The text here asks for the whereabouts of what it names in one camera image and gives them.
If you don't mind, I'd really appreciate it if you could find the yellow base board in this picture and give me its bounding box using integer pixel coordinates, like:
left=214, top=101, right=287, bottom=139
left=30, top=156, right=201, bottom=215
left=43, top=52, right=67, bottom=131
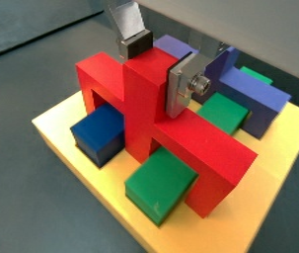
left=32, top=93, right=299, bottom=253

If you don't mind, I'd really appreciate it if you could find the blue long block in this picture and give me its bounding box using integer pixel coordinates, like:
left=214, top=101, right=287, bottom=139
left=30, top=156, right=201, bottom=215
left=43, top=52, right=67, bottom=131
left=70, top=103, right=126, bottom=168

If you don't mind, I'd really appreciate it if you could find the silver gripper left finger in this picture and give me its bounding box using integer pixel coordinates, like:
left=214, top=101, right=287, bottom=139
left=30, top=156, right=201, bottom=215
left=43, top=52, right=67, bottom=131
left=103, top=0, right=153, bottom=60

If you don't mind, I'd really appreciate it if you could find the purple cross-shaped block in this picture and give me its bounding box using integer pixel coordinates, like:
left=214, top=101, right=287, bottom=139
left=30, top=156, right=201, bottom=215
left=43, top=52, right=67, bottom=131
left=153, top=34, right=293, bottom=140

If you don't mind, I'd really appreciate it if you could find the green long block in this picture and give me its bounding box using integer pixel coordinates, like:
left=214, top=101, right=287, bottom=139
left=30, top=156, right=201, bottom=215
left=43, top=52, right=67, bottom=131
left=124, top=65, right=274, bottom=227

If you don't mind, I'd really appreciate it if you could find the red cross-shaped block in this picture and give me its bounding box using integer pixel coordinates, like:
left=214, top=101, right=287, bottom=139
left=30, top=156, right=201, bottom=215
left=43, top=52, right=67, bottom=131
left=76, top=48, right=257, bottom=217

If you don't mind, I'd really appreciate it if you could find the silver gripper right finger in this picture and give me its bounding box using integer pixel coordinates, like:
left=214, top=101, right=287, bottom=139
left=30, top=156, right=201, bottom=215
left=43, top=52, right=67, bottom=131
left=165, top=31, right=223, bottom=118

